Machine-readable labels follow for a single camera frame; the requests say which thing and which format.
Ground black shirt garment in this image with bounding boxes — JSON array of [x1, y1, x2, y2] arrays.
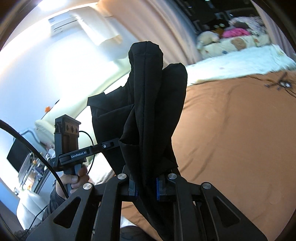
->
[[87, 41, 187, 240]]

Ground left forearm dark sleeve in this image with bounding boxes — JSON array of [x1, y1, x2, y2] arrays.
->
[[42, 184, 66, 221]]

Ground pink clothing on bed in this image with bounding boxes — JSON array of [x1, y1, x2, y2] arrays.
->
[[222, 28, 251, 38]]

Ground person's left hand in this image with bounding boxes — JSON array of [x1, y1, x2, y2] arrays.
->
[[60, 165, 89, 194]]

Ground dark monitor screen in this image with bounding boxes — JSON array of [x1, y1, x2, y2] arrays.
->
[[7, 139, 30, 172]]

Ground orange-brown blanket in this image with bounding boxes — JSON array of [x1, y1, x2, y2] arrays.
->
[[120, 71, 296, 241]]

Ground white air conditioner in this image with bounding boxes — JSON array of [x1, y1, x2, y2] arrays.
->
[[48, 12, 79, 37]]

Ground patterned pillow quilt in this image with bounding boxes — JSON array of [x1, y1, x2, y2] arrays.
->
[[199, 34, 271, 59]]

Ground plush toy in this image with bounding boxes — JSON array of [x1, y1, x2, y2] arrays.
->
[[197, 31, 220, 50]]

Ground pink curtain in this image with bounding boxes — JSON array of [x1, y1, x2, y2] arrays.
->
[[97, 1, 202, 66]]

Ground white bed sheet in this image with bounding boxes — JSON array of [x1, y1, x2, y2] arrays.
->
[[186, 44, 295, 86]]

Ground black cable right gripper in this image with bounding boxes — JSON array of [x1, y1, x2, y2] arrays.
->
[[0, 119, 70, 200]]

